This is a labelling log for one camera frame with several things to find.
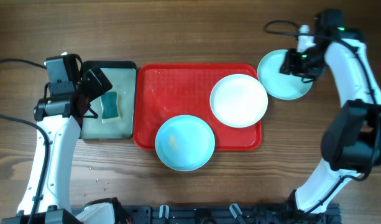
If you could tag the white plate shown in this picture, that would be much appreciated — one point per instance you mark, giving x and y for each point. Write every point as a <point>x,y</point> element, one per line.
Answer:
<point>238,100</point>

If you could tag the red plastic tray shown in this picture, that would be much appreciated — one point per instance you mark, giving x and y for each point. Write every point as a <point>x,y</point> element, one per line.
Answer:
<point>165,90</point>

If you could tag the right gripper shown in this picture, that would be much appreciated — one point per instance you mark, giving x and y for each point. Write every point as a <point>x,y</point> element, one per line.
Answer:
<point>293,65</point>

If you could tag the light blue plate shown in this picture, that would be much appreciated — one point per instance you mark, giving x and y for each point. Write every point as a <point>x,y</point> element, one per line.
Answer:
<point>185,143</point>

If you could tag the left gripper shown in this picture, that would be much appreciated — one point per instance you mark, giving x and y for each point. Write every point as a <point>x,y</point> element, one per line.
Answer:
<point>97,89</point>

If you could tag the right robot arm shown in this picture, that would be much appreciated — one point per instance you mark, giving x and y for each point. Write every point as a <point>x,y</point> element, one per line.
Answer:
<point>351,146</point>

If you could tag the green yellow sponge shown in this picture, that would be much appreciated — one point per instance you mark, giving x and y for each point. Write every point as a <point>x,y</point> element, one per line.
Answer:
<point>109,104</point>

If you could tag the mint green plate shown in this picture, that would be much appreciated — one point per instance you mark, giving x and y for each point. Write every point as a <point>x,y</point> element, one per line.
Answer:
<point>281,86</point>

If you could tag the black mounting rail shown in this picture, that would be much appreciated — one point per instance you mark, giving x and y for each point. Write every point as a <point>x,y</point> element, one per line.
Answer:
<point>270,213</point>

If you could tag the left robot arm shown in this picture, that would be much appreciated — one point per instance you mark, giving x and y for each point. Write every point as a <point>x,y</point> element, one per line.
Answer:
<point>47,198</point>

